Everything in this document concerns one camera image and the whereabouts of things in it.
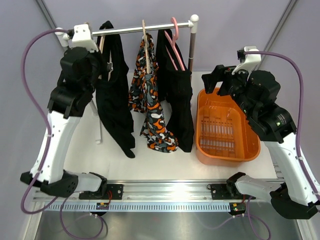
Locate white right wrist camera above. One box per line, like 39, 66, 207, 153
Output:
232, 45, 262, 75

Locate orange camouflage shorts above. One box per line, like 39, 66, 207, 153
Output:
128, 33, 178, 153

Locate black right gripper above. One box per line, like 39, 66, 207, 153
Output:
202, 63, 257, 118

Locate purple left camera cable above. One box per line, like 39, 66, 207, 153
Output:
20, 28, 76, 215

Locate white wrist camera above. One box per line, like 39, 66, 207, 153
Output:
232, 45, 262, 75
68, 23, 100, 53

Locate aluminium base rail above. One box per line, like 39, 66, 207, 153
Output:
32, 181, 288, 203

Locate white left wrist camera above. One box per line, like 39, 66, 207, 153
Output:
68, 23, 100, 53

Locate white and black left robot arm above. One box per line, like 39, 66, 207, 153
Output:
20, 47, 108, 200

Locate black shorts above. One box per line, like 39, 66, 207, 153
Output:
95, 34, 136, 159
155, 29, 195, 153

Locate beige wooden hanger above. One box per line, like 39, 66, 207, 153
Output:
99, 35, 114, 81
142, 19, 151, 74

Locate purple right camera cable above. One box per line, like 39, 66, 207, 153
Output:
243, 51, 320, 201

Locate white slotted cable duct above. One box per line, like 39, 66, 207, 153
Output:
48, 201, 231, 212

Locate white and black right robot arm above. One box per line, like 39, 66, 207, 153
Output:
201, 65, 320, 220

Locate purple cable lower left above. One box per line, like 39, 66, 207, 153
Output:
59, 197, 108, 240

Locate purple camera cable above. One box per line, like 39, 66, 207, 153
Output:
20, 28, 76, 215
243, 51, 320, 201

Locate pink plastic hanger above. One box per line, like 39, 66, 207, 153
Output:
164, 17, 186, 71

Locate orange plastic laundry basket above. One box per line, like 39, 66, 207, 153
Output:
195, 87, 261, 167

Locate white and steel clothes rack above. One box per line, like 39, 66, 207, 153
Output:
54, 13, 200, 145

